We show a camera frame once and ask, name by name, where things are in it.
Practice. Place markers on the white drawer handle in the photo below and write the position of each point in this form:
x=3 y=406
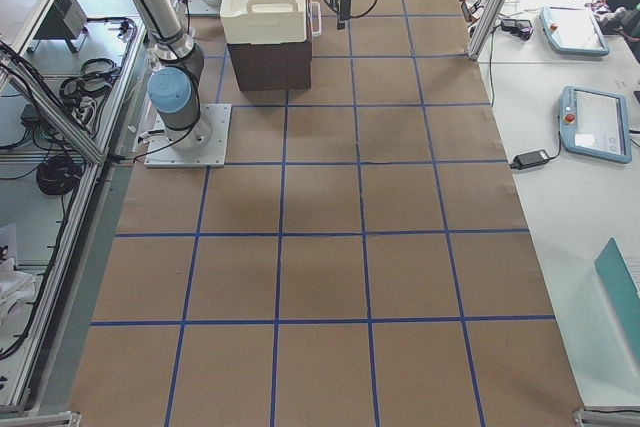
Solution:
x=315 y=17

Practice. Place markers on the white plastic tray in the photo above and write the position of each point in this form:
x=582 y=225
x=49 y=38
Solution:
x=262 y=22

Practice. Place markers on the dark wooden cabinet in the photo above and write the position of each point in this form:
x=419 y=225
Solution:
x=261 y=67

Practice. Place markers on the upper blue teach pendant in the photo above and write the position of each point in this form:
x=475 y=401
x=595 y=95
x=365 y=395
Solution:
x=573 y=31

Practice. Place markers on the blue teach pendant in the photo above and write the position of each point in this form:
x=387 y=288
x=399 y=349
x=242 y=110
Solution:
x=573 y=31
x=595 y=124

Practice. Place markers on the black power adapter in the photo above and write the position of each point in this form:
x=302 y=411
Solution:
x=529 y=160

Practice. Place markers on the lower blue teach pendant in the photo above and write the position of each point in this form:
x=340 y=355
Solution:
x=595 y=124

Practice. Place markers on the grey metal box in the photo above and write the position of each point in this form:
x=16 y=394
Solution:
x=65 y=20

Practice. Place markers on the teal board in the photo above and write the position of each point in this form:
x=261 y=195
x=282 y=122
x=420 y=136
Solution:
x=621 y=283

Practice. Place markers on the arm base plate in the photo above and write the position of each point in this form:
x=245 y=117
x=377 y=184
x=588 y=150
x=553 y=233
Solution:
x=205 y=145

